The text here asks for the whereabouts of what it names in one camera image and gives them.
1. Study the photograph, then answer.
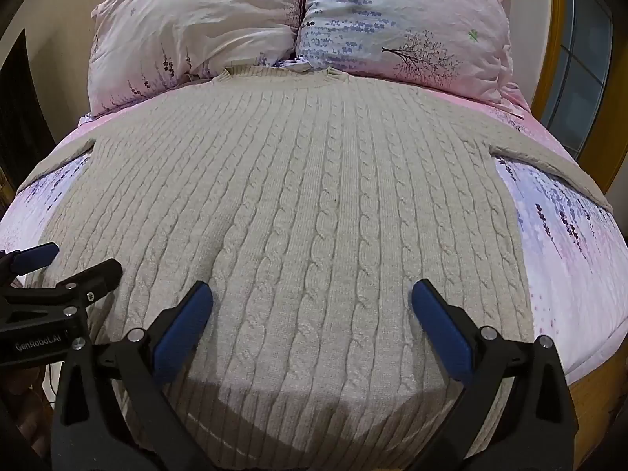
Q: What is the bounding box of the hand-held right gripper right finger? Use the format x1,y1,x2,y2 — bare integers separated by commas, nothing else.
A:
411,279,577,471

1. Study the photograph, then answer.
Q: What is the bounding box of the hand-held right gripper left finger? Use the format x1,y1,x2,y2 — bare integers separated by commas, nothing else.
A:
51,281,219,471

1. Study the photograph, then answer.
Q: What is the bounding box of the pale floral tree-print pillow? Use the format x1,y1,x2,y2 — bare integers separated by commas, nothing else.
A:
294,0,522,100

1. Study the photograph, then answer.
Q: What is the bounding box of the wooden bed side rail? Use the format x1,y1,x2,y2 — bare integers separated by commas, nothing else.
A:
564,348,626,455

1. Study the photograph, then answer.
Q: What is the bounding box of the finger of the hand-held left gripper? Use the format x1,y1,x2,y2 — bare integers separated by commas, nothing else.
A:
0,259,124,318
0,242,60,276

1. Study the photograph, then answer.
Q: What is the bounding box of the dark wooden panel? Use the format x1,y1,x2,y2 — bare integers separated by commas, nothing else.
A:
0,29,56,192

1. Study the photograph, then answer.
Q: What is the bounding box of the wooden headboard frame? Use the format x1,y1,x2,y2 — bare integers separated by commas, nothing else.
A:
532,0,626,197

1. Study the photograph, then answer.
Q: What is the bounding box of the pink floral pillow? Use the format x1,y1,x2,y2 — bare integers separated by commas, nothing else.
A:
88,0,307,116

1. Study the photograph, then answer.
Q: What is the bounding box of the pink floral bed sheet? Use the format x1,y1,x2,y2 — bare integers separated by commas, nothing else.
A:
0,61,628,388

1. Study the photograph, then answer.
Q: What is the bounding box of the beige cable-knit sweater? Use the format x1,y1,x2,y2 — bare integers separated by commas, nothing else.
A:
22,66,614,471

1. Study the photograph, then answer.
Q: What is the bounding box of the grey-blue headboard panel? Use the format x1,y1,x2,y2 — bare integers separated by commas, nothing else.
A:
542,0,614,158

